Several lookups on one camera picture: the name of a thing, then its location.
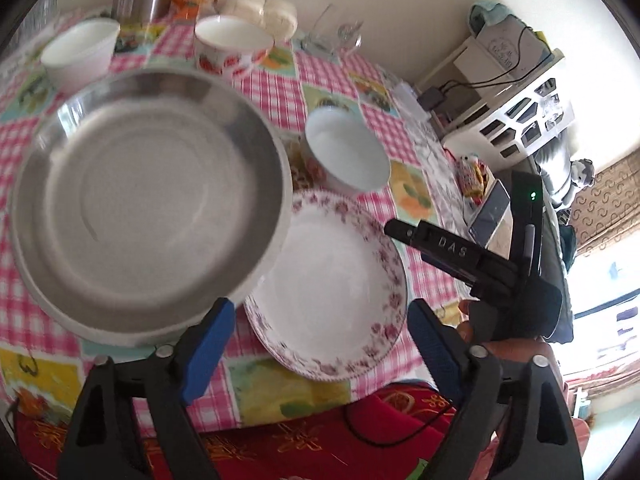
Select black power adapter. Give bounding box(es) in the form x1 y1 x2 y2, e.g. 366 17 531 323
417 85 451 111

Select bag of white buns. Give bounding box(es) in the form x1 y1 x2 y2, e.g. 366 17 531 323
220 0 299 43

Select grey striped cloth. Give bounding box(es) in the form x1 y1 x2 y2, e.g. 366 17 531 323
532 130 576 211

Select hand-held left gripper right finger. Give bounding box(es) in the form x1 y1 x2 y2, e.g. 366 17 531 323
406 299 587 480

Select orange snack packet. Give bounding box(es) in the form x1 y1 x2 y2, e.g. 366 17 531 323
170 0 219 21

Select red patterned blanket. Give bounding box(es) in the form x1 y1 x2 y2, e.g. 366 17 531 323
10 380 501 480

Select plain straight-sided white bowl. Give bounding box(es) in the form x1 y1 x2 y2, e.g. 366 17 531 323
40 17 122 93

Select grey white plush toy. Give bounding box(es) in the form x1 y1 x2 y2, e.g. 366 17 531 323
570 157 596 186

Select white floral rim plate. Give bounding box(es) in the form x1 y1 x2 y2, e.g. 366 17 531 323
243 189 408 381

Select white lattice shelf rack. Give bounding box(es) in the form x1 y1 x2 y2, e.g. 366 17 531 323
415 35 576 161

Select grey floral fleece cloth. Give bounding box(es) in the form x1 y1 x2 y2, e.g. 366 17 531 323
395 80 501 241

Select smartphone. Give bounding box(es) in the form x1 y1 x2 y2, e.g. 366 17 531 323
468 180 512 243

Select brown patterned curtain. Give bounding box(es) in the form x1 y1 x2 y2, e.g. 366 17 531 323
570 157 640 261

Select black cable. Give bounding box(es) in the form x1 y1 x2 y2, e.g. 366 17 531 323
344 399 457 447

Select white bowl with strawberry print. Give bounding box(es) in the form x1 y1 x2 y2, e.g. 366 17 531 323
194 15 276 78

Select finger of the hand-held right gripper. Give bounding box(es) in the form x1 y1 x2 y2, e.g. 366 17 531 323
384 218 521 301

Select colourful snack packet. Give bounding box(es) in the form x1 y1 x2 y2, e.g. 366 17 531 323
452 154 493 198

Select white device box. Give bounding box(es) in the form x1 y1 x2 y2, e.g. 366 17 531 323
470 2 556 78

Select clear glass mug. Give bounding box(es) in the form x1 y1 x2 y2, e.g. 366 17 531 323
302 4 341 56

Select person's right hand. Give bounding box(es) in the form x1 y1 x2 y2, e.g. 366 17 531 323
457 299 551 361

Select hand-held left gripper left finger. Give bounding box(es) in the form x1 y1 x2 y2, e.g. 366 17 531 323
56 297 236 480

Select pink checked picture tablecloth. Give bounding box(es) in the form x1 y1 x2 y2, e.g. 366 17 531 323
0 7 481 441

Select round white bowl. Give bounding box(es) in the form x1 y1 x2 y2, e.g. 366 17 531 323
304 106 391 193

